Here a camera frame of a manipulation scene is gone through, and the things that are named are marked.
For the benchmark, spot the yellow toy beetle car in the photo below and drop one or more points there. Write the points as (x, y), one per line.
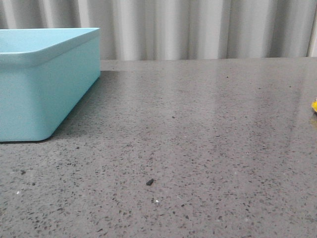
(314, 105)

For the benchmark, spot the small black debris piece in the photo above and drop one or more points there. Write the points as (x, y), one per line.
(150, 182)

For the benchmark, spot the white pleated curtain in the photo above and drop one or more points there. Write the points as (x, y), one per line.
(178, 29)

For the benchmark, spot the light blue plastic box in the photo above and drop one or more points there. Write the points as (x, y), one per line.
(43, 74)

